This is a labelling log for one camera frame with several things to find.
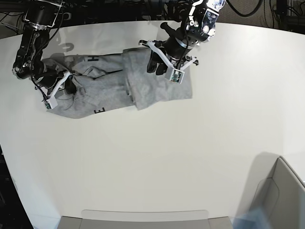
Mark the beige tray at bottom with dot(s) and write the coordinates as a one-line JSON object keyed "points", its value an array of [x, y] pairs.
{"points": [[96, 219]]}

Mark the blue blurred object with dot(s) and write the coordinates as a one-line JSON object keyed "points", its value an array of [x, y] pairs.
{"points": [[250, 218]]}

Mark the beige bin at right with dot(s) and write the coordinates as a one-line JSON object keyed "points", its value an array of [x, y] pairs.
{"points": [[279, 201]]}

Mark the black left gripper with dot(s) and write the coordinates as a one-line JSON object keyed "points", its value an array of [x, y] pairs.
{"points": [[177, 46]]}

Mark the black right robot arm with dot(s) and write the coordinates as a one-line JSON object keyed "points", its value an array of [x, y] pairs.
{"points": [[40, 17]]}

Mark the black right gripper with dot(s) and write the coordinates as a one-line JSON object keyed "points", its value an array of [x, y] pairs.
{"points": [[50, 78]]}

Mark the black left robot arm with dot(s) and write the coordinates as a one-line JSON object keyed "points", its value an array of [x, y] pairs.
{"points": [[198, 19]]}

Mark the grey T-shirt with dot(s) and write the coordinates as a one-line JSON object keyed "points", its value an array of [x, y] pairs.
{"points": [[113, 81]]}

